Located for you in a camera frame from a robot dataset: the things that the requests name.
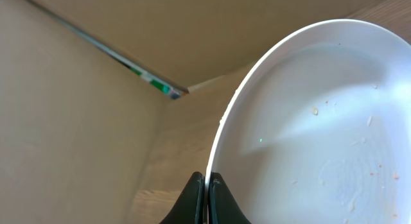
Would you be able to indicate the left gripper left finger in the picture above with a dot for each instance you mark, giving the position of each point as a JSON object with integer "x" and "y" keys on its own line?
{"x": 189, "y": 207}

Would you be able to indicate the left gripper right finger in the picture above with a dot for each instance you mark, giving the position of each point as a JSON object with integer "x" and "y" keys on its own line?
{"x": 222, "y": 206}

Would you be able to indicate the white plate with red stain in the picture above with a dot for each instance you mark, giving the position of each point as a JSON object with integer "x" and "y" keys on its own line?
{"x": 318, "y": 131}

